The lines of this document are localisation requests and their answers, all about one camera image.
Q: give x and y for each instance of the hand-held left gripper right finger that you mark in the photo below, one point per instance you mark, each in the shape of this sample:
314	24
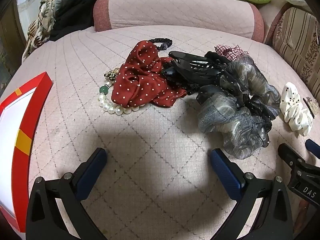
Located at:
225	172

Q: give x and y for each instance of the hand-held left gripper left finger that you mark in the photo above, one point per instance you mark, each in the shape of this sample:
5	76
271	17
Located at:
91	172

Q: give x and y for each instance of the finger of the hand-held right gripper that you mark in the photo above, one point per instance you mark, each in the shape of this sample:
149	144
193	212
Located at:
287	155
314	148

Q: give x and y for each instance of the white dotted scrunchie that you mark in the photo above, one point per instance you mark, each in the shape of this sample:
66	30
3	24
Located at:
292	110

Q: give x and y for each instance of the grey organza scrunchie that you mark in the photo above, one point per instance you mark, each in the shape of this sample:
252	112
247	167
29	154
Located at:
225	120

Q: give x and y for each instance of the black dotted sheer scrunchie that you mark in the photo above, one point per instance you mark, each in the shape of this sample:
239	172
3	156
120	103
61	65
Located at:
260	107

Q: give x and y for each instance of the red box with white inside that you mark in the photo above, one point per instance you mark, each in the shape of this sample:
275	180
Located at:
37	110

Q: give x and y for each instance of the red polka dot scrunchie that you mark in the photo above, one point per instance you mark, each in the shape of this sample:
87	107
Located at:
140	80

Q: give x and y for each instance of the black hair claw clip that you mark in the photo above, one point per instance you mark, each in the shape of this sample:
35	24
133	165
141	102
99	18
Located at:
190	67

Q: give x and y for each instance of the person's right hand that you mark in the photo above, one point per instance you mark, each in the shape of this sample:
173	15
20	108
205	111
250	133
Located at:
304	215

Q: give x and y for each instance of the small dark hair clip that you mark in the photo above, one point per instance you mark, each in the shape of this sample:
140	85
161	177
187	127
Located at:
311	105

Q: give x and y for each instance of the pink quilted bedspread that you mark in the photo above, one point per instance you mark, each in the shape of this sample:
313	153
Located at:
150	142

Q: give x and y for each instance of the striped floral cushion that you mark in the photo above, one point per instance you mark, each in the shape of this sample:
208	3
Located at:
297	37

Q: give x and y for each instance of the red checkered scrunchie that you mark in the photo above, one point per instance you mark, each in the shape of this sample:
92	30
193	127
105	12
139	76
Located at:
230	52

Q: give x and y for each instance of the black cloth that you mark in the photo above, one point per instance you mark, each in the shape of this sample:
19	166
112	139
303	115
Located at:
72	22

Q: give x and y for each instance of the floral leaf print blanket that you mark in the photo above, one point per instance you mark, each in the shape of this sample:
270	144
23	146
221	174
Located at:
40	27

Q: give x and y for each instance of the wooden door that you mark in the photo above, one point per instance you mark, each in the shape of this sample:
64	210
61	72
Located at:
10	35

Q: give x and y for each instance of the pink quilted cushion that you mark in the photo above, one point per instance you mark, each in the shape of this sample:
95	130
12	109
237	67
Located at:
175	10

